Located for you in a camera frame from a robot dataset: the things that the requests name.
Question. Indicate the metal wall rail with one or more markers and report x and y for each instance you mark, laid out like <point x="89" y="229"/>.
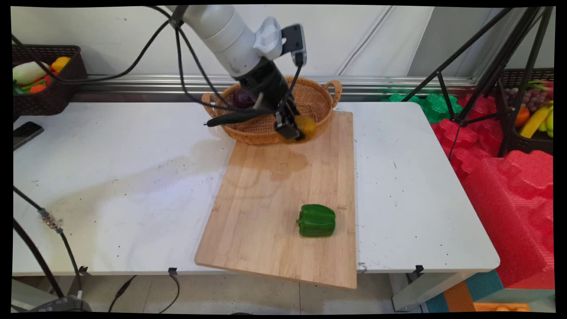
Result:
<point x="376" y="84"/>

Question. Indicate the green toy vegetable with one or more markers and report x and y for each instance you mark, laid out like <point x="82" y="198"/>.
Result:
<point x="24" y="87"/>

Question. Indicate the black smartphone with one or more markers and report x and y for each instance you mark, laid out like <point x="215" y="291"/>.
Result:
<point x="26" y="133"/>

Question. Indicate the black tripod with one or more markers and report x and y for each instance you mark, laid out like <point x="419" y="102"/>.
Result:
<point x="496" y="71"/>

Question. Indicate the dark brown plastic basket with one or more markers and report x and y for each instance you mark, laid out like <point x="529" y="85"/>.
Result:
<point x="53" y="99"/>

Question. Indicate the orange toy carrot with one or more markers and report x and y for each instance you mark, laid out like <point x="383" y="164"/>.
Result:
<point x="38" y="88"/>

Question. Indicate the red toy vegetable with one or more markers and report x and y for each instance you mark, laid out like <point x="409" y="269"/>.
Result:
<point x="48" y="79"/>

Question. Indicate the teal and orange floor mat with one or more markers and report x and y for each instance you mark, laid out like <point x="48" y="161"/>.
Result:
<point x="469" y="294"/>

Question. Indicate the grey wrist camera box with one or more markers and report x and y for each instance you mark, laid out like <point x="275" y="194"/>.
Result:
<point x="294" y="42"/>

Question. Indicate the yellow toy banana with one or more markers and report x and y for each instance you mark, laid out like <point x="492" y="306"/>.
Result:
<point x="533" y="122"/>

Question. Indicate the orange toy fruit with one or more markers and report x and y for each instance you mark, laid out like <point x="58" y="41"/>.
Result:
<point x="522" y="117"/>

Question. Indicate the yellow-green toy fruit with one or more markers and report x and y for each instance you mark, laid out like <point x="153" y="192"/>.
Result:
<point x="549" y="123"/>

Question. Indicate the yellow toy fruit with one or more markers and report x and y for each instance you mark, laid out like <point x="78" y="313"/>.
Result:
<point x="61" y="63"/>

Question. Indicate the green foam piece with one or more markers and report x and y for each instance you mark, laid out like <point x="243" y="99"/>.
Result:
<point x="436" y="108"/>

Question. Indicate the dark red onion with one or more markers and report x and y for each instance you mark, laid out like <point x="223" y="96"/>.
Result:
<point x="241" y="99"/>

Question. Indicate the dark plastic fruit basket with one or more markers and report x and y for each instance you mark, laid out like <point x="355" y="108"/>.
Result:
<point x="527" y="144"/>

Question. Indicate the dark green cucumber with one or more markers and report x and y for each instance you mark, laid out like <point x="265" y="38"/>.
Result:
<point x="234" y="118"/>

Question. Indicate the white toy vegetable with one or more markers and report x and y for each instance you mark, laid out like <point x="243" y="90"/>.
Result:
<point x="30" y="72"/>

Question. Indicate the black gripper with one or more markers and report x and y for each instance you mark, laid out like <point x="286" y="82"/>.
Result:
<point x="268" y="88"/>

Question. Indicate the yellow-brown potato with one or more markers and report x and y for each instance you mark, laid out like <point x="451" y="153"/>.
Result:
<point x="309" y="127"/>

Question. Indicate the purple toy grapes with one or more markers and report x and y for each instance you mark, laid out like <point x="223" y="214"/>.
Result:
<point x="533" y="99"/>

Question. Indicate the green bell pepper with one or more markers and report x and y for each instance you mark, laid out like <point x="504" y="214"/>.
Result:
<point x="316" y="220"/>

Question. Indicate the wooden cutting board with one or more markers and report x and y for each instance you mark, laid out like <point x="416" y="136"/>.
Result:
<point x="283" y="199"/>

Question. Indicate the white table leg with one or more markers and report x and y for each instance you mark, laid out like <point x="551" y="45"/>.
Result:
<point x="425" y="290"/>

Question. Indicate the red foam mat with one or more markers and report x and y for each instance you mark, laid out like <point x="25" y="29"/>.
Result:
<point x="509" y="199"/>

